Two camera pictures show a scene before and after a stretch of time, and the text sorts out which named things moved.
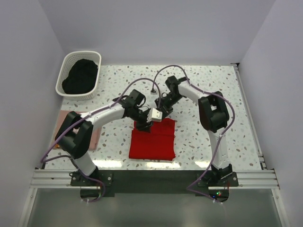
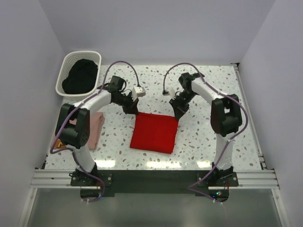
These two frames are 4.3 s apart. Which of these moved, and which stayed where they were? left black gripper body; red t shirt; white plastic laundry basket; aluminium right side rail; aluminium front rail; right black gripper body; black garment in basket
Moved: red t shirt; left black gripper body; right black gripper body
Stayed: aluminium right side rail; white plastic laundry basket; aluminium front rail; black garment in basket
